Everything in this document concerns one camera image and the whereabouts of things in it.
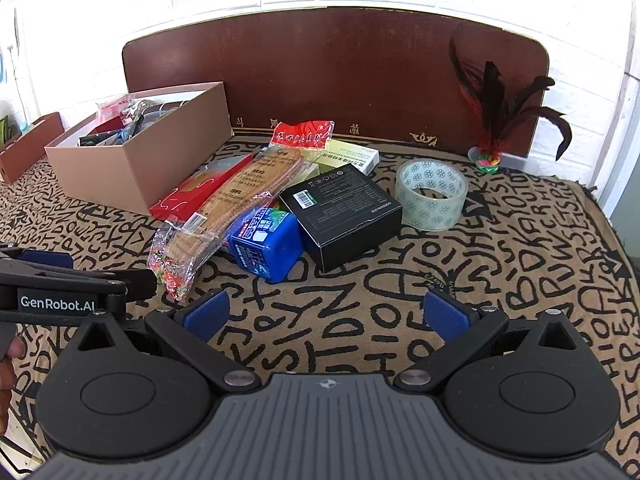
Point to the clear tape roll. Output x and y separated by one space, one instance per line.
425 176

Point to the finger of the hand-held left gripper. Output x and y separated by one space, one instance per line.
142 284
47 259

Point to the small brown box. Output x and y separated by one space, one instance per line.
30 155

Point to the brown wooden headboard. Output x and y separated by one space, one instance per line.
350 70

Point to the black cylinder with green label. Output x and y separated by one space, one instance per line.
97 140

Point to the person's left hand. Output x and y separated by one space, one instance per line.
12 349

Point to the black cardboard box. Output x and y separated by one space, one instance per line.
340 205

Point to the printed letter blanket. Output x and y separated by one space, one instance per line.
350 300

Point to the tan cardboard box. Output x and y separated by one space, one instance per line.
125 175

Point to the pink plastic packet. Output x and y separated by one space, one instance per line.
115 109

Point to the biscuit packet with red header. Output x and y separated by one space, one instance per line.
240 195

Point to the yellow-green medicine box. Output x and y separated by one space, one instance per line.
350 160

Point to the blue plastic container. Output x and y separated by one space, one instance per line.
270 255

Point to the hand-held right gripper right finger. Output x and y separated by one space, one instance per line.
445 314

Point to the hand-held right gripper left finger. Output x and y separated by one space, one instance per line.
207 312

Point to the dark red box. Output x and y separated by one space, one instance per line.
110 126

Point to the dark feather shuttlecock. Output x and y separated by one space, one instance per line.
492 110

